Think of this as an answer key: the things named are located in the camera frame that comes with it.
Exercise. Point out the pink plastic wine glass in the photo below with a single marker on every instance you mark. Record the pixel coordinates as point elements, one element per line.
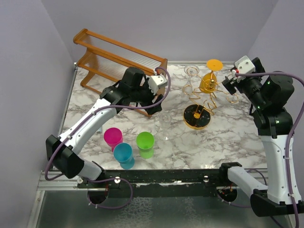
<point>113,136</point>

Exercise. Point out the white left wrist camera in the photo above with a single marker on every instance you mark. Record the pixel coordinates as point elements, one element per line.
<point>156,82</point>

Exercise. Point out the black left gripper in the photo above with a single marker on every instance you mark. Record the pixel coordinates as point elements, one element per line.
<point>151,95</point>

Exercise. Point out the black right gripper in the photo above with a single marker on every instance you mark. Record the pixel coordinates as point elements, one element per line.
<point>230,85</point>

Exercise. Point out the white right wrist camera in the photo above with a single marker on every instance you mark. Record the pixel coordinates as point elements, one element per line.
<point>243,66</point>

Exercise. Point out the green plastic wine glass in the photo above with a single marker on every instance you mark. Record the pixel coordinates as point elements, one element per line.
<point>145,143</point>

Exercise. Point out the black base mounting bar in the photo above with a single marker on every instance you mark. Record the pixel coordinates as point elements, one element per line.
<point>164,183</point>

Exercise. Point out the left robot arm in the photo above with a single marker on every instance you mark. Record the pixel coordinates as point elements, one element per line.
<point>63,150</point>

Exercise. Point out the gold wire wine glass rack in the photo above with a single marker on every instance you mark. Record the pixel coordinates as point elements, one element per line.
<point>198,115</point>

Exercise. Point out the yellow plastic wine glass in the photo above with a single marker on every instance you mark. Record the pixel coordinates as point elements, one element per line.
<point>209,83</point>

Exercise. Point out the clear wine glass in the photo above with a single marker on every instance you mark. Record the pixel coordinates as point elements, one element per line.
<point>164,125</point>
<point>191,71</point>

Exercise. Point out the blue plastic wine glass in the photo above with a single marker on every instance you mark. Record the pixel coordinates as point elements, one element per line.
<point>123,153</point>

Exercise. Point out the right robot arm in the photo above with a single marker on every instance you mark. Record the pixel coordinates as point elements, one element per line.
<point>268,93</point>

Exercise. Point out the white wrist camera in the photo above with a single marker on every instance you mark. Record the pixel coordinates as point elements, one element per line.
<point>243,66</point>
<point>156,82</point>

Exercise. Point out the wooden two-tier shelf rack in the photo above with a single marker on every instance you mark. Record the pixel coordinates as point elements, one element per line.
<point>128,67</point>

